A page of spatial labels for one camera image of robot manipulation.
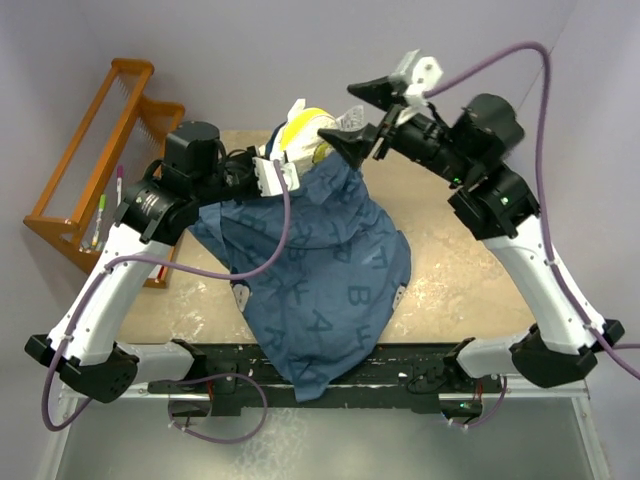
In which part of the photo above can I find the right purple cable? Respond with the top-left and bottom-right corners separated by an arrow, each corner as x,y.
427,41 -> 640,380

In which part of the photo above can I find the white quilted pillow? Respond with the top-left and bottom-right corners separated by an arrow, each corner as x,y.
267,98 -> 364,176

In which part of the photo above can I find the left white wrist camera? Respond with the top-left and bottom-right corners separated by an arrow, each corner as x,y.
252,157 -> 300,197

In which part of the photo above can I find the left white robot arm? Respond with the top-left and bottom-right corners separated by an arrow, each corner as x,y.
25,121 -> 260,403

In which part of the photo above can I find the green marker pen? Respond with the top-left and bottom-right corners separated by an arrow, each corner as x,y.
91,193 -> 107,250

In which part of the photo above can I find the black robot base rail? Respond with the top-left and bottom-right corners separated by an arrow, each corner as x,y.
148,343 -> 502,416

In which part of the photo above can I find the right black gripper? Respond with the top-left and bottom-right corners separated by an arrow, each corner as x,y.
319,74 -> 475,185

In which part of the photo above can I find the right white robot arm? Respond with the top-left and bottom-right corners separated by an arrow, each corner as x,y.
319,77 -> 624,391

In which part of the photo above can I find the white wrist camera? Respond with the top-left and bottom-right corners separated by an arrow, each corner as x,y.
252,157 -> 300,197
389,49 -> 443,107

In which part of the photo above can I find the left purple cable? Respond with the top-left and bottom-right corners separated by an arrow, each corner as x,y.
42,162 -> 292,432

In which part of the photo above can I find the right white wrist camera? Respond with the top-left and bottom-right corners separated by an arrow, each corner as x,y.
389,49 -> 443,107

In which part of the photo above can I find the blue cartoon print pillowcase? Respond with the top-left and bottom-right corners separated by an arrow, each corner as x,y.
187,127 -> 414,404

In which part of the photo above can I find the red white box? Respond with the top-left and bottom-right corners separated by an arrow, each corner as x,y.
152,265 -> 165,283

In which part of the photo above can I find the pink marker pen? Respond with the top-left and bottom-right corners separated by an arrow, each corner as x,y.
116,164 -> 124,206

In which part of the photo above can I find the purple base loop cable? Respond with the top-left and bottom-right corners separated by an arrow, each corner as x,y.
167,373 -> 269,445

